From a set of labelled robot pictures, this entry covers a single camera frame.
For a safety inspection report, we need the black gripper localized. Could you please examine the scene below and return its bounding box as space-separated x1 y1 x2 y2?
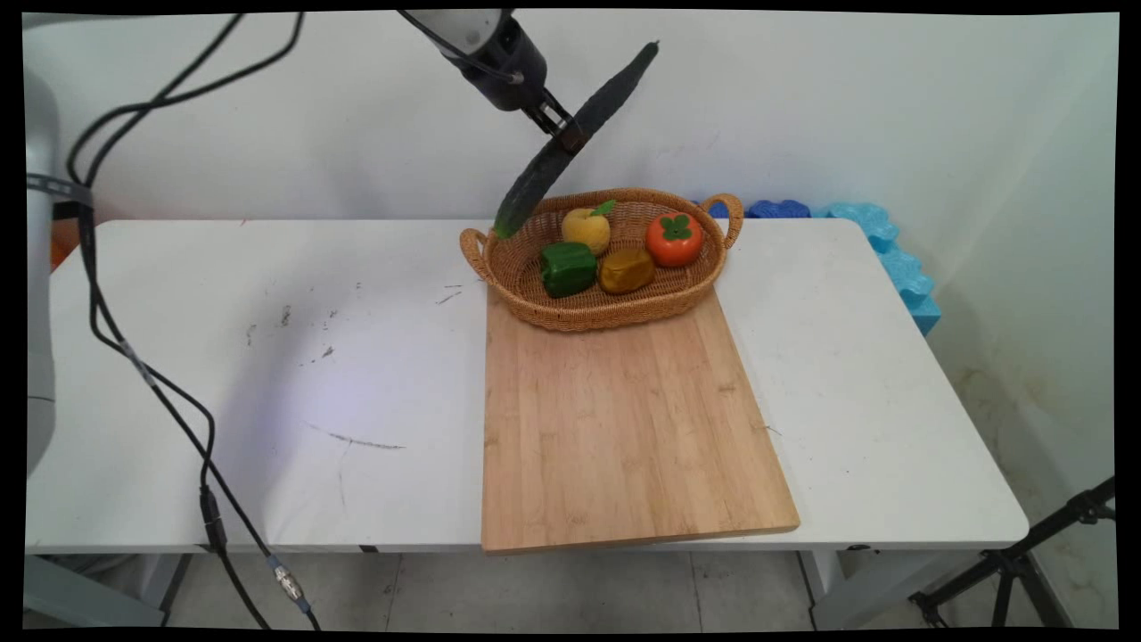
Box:
458 14 589 154

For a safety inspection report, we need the dark green cucumber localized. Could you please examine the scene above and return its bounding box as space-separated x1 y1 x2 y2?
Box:
493 40 661 240

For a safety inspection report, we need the green toy bell pepper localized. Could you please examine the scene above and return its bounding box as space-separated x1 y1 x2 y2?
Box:
538 242 599 300

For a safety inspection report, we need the brown toy potato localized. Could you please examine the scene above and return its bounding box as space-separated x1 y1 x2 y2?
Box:
597 248 657 296

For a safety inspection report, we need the orange toy persimmon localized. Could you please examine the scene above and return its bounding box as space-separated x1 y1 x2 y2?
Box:
644 212 705 269

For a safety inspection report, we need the woven wicker basket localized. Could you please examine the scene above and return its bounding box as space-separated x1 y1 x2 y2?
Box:
458 187 744 334

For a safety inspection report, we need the dark blue foam mat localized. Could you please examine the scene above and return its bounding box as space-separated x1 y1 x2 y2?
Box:
694 198 813 220

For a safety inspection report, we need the wooden cutting board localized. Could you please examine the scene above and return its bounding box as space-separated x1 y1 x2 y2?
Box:
480 287 801 556

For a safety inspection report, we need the light blue foam mat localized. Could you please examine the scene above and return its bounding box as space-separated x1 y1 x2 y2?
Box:
813 202 943 338

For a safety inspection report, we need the orange object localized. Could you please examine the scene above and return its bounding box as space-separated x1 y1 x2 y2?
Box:
50 218 83 270

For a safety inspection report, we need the white table leg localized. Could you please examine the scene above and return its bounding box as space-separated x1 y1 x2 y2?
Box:
796 547 973 630

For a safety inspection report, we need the black tripod stand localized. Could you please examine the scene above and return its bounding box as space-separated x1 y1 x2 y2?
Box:
908 476 1117 630

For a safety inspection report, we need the grey table leg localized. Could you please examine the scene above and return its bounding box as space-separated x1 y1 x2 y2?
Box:
24 552 193 629

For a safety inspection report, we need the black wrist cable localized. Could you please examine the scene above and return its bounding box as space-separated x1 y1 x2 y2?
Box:
396 10 525 86

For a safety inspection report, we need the black cable with silver connector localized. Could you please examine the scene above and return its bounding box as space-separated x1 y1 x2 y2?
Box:
66 11 324 630

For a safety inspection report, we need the grey cable strap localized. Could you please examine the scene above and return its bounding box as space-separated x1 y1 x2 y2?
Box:
26 172 95 209

